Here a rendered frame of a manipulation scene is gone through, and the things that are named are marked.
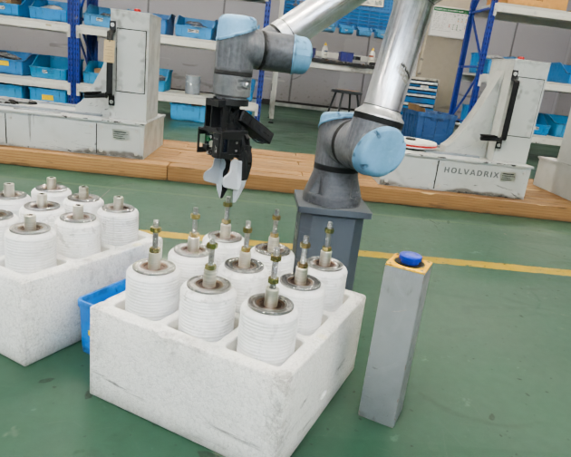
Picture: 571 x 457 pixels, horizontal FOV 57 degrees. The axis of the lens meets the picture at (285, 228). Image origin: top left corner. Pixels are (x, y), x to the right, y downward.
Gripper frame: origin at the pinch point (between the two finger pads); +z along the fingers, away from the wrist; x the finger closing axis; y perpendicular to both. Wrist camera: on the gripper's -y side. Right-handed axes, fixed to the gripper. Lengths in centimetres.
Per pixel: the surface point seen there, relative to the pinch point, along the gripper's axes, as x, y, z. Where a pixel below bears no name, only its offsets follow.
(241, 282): 17.5, 12.8, 11.1
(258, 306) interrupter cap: 28.2, 19.9, 9.5
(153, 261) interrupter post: 6.6, 24.2, 8.2
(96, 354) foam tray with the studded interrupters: 2.0, 32.4, 26.0
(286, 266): 16.2, -1.7, 11.6
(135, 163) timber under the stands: -146, -78, 28
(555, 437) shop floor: 68, -25, 35
